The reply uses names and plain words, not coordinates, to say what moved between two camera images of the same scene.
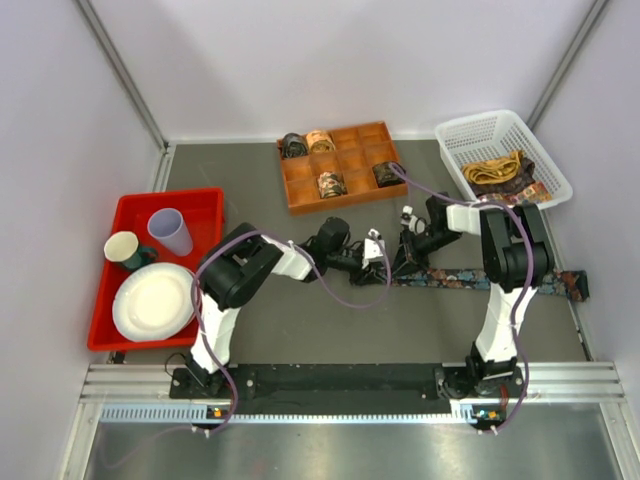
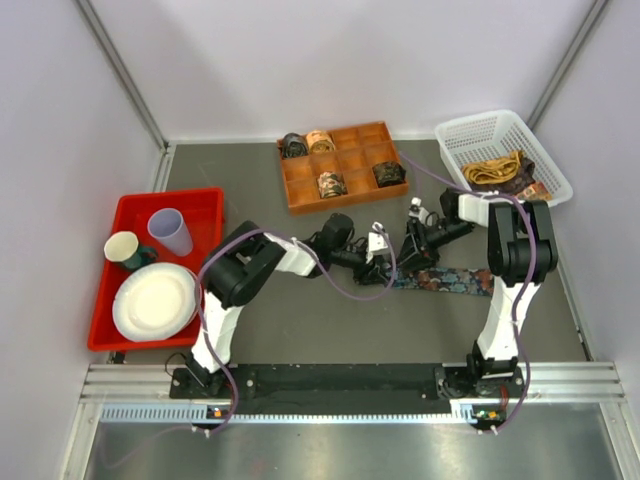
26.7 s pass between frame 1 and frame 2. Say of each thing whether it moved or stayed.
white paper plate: stayed
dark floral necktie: moved
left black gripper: stayed
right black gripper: stayed
